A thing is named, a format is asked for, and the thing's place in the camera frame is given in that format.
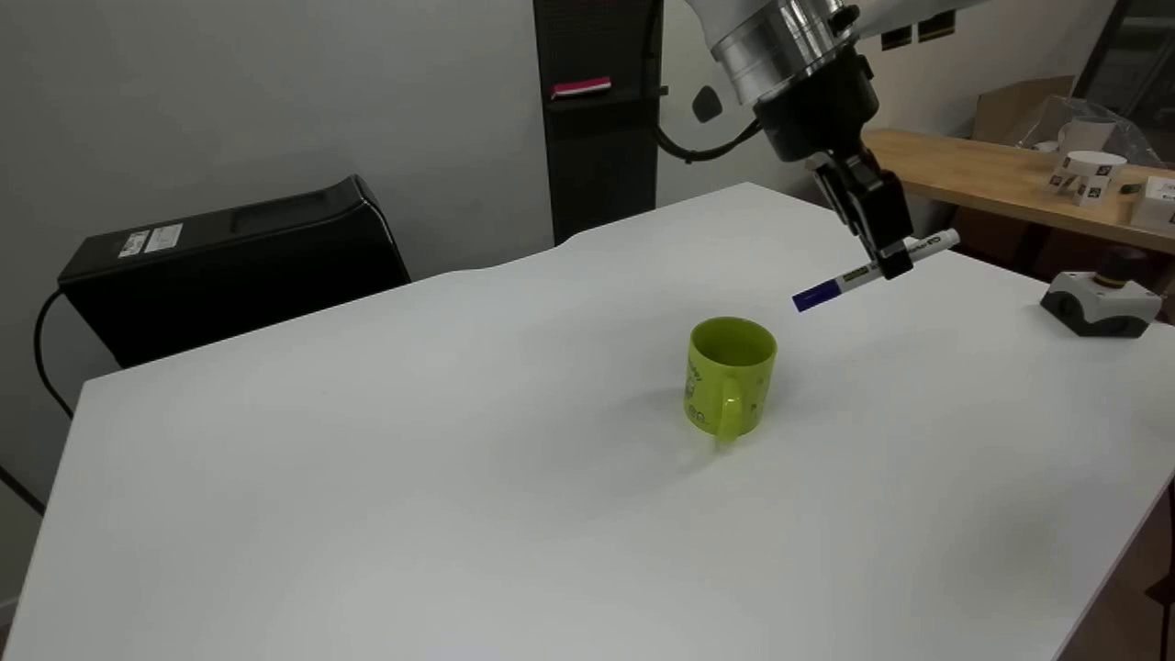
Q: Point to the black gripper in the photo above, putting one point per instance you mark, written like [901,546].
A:
[817,110]

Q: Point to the white marker with blue cap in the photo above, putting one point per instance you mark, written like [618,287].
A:
[832,287]

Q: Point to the green ceramic mug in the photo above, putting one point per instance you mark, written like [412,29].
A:
[732,371]

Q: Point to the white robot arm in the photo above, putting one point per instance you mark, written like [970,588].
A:
[782,29]

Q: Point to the wooden side table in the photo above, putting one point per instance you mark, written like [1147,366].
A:
[992,176]

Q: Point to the brown cardboard box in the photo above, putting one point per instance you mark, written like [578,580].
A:
[1013,110]

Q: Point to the white labelled cup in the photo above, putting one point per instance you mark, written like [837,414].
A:
[1093,174]

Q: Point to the grey emergency stop button box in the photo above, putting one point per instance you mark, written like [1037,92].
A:
[1098,302]

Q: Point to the tall black cabinet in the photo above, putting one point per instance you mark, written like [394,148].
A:
[598,148]

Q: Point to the small white box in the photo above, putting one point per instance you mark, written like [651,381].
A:
[1153,205]

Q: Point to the pink flat item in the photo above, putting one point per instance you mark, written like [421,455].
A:
[582,91]

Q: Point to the black computer case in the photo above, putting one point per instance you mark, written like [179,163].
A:
[231,278]

